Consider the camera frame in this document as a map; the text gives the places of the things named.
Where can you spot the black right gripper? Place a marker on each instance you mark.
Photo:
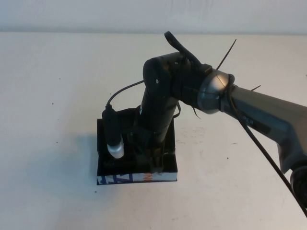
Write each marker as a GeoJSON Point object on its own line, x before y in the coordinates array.
{"type": "Point", "coordinates": [153, 124]}

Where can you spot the black glasses case printed front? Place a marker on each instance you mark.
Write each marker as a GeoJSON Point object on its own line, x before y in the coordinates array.
{"type": "Point", "coordinates": [120, 178]}

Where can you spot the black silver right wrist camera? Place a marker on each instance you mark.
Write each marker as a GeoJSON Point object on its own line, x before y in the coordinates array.
{"type": "Point", "coordinates": [112, 134]}

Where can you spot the black right camera mount bracket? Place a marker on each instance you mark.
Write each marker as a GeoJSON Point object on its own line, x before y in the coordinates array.
{"type": "Point", "coordinates": [127, 117]}

